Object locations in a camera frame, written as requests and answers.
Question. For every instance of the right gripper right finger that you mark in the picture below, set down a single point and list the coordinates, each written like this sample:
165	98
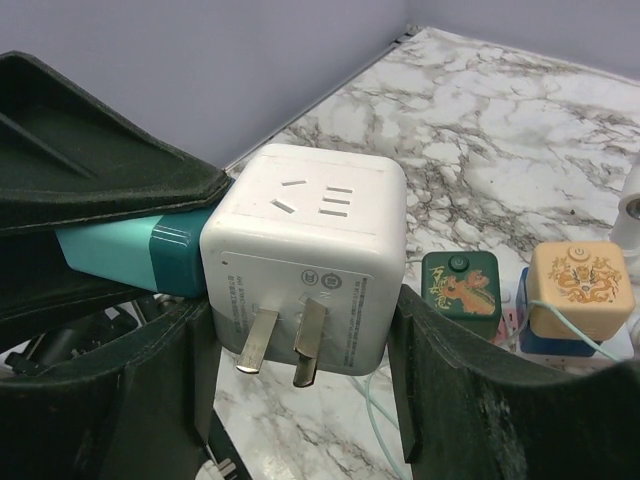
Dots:
468	409

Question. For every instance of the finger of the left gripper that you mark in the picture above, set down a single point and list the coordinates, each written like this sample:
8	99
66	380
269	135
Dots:
36	281
67	158

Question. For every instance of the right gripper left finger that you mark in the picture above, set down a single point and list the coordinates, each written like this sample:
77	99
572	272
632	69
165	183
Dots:
138	407

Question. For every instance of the teal charger plug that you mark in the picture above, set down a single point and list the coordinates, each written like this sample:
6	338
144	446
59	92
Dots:
156	253

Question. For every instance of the white power strip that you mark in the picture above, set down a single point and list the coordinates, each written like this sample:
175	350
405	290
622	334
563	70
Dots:
620	345

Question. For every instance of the white cube socket adapter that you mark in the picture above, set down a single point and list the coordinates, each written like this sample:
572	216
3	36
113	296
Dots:
304	258

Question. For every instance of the blue cube plug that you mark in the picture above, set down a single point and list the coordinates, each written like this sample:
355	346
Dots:
530	343

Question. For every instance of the green cube plug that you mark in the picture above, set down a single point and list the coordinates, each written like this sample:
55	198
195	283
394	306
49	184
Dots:
464	287

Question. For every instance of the beige cube plug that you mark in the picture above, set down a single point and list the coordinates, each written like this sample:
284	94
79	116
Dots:
587	282

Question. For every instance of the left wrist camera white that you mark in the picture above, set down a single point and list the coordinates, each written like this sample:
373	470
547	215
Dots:
213	469

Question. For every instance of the white pvc pipe frame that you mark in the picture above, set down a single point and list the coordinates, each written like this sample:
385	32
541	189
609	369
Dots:
625	231

